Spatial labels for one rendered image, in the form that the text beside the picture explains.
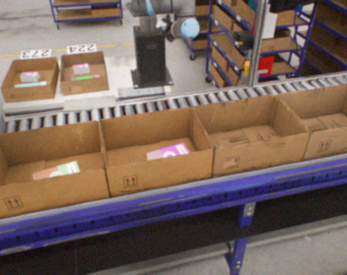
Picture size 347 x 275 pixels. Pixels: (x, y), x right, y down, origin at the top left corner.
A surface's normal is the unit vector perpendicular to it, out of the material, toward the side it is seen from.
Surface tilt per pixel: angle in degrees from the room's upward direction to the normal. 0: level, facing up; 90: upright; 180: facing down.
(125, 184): 91
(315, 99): 90
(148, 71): 90
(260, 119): 89
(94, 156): 0
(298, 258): 0
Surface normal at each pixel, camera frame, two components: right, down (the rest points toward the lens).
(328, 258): 0.00, -0.78
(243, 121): 0.25, 0.59
